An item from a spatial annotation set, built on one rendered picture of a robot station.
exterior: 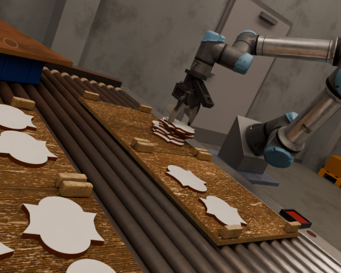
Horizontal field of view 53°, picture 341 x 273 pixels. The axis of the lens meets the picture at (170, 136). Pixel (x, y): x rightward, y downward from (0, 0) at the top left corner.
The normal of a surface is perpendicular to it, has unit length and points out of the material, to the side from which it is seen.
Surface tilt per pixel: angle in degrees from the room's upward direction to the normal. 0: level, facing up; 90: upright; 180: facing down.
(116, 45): 90
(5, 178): 0
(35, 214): 0
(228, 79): 90
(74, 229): 0
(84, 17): 90
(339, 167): 90
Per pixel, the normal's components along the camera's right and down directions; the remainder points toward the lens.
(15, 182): 0.40, -0.88
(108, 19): 0.51, 0.45
